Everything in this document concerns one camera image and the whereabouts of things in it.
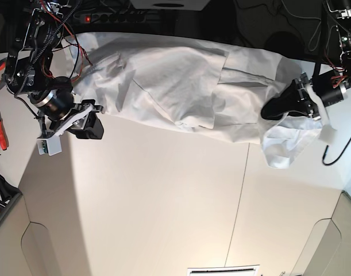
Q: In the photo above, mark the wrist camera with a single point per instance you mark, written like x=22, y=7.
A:
x=327, y=134
x=50, y=146

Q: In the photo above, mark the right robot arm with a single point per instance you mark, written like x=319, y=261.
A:
x=40, y=27

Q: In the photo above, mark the red handled screwdriver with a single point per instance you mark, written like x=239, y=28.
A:
x=3, y=138

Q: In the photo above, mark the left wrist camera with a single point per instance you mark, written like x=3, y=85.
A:
x=327, y=134

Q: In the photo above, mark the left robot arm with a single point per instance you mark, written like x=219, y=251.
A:
x=332, y=71

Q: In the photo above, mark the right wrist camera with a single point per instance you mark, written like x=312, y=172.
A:
x=50, y=146

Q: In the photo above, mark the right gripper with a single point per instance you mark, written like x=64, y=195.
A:
x=79, y=119

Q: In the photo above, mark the white t-shirt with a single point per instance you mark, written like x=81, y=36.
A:
x=196, y=86

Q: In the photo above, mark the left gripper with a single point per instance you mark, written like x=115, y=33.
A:
x=298, y=99

